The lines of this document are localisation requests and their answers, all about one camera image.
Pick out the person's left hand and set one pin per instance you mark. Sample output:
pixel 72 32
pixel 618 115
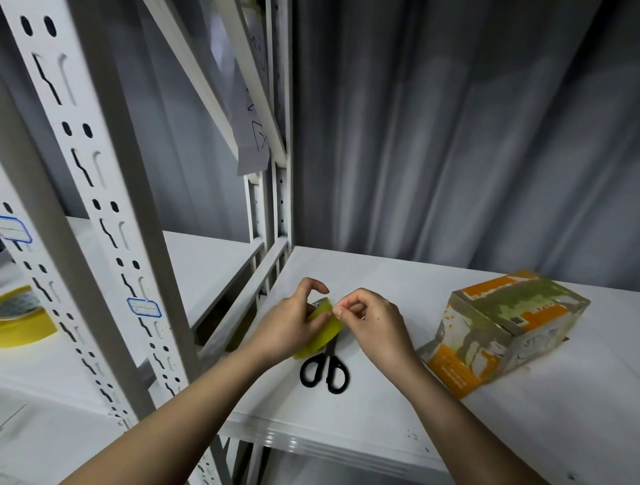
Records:
pixel 285 325

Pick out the white metal shelf rack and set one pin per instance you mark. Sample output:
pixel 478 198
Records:
pixel 110 200

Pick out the yellow tape roll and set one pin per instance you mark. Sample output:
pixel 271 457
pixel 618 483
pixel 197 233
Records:
pixel 25 325
pixel 322 330

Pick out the blue rack label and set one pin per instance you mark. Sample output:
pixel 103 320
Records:
pixel 145 308
pixel 14 230

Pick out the person's right hand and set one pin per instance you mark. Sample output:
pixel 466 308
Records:
pixel 380 330

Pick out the orange and white carton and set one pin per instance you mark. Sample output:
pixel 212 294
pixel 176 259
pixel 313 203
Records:
pixel 510 320

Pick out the handwritten paper sheet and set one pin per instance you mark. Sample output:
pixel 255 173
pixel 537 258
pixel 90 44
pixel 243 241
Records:
pixel 240 50
pixel 250 140

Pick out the person's left forearm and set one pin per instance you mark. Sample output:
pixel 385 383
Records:
pixel 165 430

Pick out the black scissors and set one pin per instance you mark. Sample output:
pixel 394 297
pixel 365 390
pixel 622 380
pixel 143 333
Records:
pixel 325 372

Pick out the person's right forearm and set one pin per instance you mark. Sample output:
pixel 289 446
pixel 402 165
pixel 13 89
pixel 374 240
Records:
pixel 465 430

